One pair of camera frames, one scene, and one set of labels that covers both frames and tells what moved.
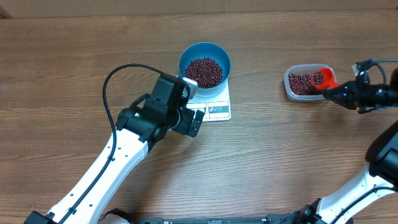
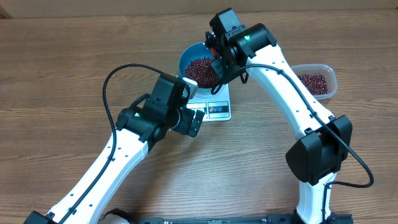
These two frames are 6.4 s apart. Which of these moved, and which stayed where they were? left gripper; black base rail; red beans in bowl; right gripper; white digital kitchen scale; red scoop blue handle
Moved: right gripper; red scoop blue handle
Stayed: red beans in bowl; white digital kitchen scale; left gripper; black base rail
